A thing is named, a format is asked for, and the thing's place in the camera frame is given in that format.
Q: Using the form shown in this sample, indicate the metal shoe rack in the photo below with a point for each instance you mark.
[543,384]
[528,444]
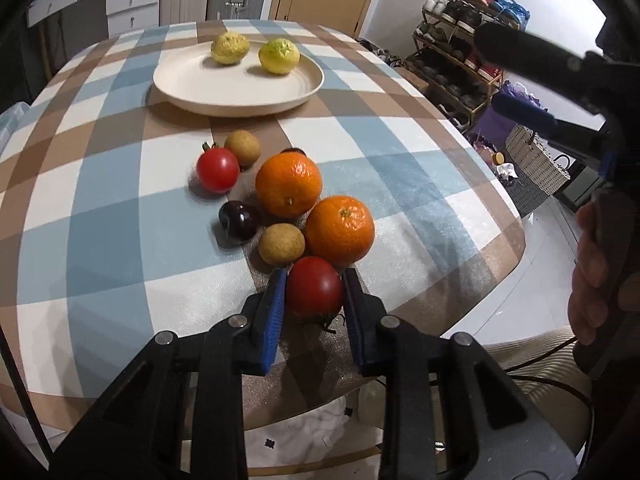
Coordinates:
[492,82]

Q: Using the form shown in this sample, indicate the pale blue checked cloth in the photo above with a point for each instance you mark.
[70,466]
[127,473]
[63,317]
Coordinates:
[10,125]

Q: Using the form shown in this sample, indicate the large dark red tomato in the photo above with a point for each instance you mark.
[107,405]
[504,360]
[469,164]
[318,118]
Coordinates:
[314,287]

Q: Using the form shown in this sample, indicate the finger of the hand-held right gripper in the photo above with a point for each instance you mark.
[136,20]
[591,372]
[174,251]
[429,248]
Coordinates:
[520,50]
[525,112]

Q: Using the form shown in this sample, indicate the beige ribbed cushion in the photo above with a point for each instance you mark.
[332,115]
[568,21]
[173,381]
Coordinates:
[530,360]

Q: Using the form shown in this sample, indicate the orange mandarin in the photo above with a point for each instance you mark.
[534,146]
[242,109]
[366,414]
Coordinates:
[340,230]
[288,185]

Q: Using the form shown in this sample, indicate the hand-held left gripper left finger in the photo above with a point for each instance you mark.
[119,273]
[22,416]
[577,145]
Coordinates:
[272,320]

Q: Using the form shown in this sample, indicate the white woven basket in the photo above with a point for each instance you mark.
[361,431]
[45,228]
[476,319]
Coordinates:
[535,160]

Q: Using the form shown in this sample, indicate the brown longan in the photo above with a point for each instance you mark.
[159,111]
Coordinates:
[281,244]
[244,146]

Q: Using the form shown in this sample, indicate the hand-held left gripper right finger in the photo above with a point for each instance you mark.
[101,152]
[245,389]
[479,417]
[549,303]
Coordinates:
[355,320]

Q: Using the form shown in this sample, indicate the rough yellow guava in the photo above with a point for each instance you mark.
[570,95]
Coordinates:
[230,48]

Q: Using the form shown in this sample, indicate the purple bag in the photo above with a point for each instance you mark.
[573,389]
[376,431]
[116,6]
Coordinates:
[487,127]

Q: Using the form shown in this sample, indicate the yellow-green guava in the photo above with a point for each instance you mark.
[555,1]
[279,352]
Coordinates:
[279,56]

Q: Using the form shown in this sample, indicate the small bright red tomato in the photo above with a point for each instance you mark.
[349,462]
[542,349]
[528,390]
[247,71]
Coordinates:
[217,170]

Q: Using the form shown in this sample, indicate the cream round plate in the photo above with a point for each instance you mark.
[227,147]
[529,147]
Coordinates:
[240,92]

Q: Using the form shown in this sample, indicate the person's right hand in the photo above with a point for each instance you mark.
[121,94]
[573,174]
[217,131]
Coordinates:
[585,285]

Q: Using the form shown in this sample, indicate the dark purple round fruit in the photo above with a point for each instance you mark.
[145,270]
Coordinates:
[293,151]
[239,220]

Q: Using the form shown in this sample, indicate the blue brown checked tablecloth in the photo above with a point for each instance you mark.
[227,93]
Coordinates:
[125,210]

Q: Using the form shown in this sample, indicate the shoe rack with shoes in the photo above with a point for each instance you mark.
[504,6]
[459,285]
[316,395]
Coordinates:
[450,10]

